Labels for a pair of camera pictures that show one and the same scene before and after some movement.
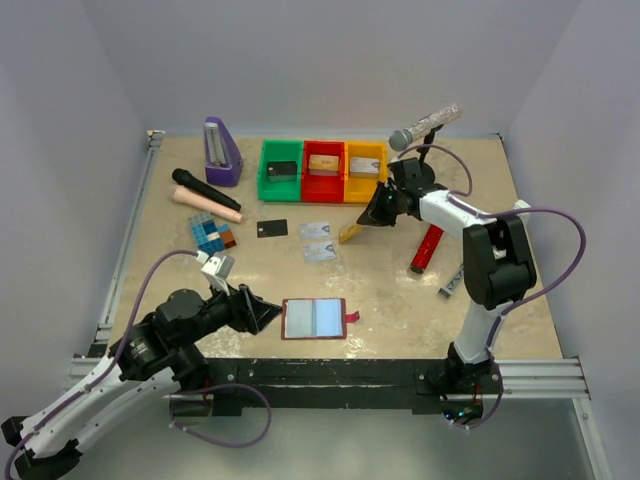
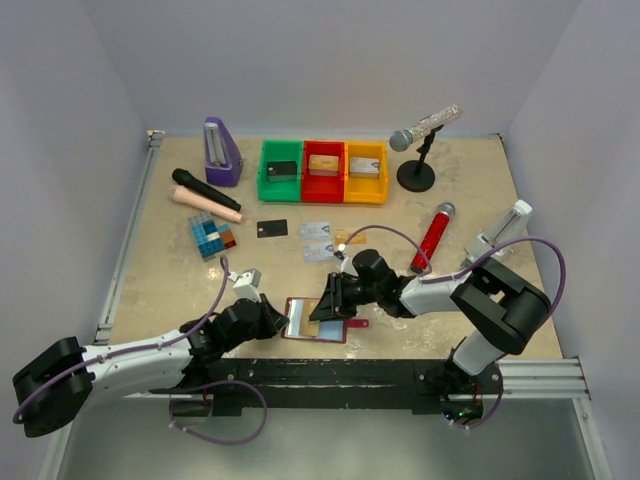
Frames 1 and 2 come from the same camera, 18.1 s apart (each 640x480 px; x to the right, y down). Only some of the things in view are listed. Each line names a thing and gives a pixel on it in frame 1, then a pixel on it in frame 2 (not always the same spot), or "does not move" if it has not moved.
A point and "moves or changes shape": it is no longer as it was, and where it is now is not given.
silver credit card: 314,230 does not move
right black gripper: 388,201 → 338,293
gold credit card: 348,231 moves or changes shape
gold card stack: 323,165 does not move
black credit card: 272,228 does not move
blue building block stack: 210,237 does not move
